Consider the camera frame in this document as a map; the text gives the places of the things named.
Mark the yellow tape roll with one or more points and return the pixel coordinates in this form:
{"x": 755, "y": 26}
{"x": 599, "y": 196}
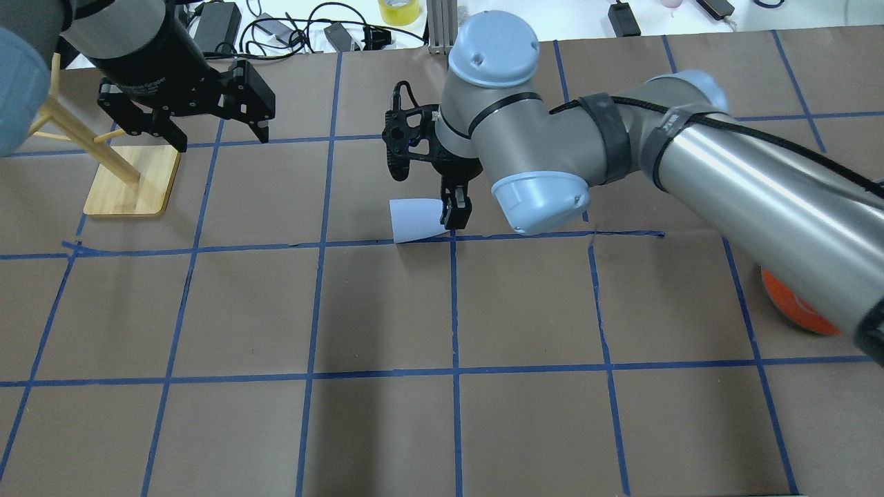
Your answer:
{"x": 399, "y": 12}

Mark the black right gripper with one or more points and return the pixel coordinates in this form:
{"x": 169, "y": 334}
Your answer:
{"x": 456, "y": 169}

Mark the light blue plastic cup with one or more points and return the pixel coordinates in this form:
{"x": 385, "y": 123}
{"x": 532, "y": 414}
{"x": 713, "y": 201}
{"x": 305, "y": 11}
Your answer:
{"x": 415, "y": 219}

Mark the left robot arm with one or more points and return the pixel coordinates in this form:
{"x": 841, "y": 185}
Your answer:
{"x": 30, "y": 31}

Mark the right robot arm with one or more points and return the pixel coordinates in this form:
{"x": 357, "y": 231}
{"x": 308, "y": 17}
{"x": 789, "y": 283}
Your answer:
{"x": 815, "y": 224}

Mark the orange can with grey lid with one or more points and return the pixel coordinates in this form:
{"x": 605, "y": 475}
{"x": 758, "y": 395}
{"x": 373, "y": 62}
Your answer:
{"x": 794, "y": 308}

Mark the wooden mug tree stand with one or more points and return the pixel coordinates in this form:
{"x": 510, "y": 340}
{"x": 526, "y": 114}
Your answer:
{"x": 131, "y": 181}

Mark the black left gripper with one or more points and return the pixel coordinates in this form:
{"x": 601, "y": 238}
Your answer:
{"x": 148, "y": 61}

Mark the black power brick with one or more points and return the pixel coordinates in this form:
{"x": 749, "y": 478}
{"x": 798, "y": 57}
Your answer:
{"x": 218, "y": 24}

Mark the black power adapter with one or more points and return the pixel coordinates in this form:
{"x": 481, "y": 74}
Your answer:
{"x": 622, "y": 19}

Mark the aluminium frame post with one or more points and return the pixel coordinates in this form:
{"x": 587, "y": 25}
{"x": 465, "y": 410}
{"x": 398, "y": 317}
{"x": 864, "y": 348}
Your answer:
{"x": 442, "y": 26}

